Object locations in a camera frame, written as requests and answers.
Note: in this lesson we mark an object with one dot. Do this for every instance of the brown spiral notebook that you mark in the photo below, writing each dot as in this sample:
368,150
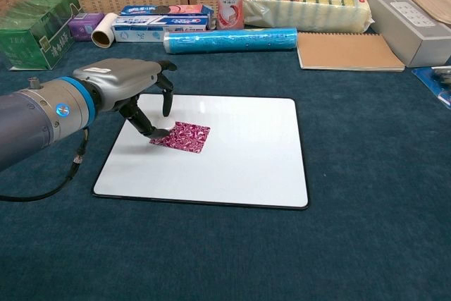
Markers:
347,50

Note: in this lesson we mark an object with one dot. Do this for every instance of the purple small box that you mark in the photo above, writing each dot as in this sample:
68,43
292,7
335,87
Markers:
84,26

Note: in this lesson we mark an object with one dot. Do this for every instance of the blue blister package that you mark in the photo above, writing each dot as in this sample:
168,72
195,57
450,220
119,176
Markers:
435,82

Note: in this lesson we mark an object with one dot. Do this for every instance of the green tea box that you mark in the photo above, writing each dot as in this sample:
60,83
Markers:
35,36

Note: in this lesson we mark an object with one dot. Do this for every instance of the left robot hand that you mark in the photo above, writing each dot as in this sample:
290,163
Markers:
120,80

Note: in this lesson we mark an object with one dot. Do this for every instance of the blue plastic wrapped roll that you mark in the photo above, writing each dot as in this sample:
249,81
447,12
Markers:
229,41

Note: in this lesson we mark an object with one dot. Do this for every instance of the blue pink cookie box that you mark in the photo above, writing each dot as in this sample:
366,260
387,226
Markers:
165,9

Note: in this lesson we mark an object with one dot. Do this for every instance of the yellow sponge multipack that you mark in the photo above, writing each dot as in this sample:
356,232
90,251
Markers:
306,8

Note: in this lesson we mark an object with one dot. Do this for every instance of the white rectangular board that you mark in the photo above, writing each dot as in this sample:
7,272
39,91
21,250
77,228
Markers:
225,160

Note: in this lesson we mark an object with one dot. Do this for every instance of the white paper roll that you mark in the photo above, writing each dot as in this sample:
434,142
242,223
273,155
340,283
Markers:
104,31

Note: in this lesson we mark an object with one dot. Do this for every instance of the grey rectangular box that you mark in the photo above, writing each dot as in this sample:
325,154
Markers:
405,26

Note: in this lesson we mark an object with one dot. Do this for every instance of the blue white toothpaste box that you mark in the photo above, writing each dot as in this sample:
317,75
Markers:
158,27

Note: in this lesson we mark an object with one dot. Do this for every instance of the beige woven fan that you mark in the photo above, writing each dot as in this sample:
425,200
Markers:
431,3

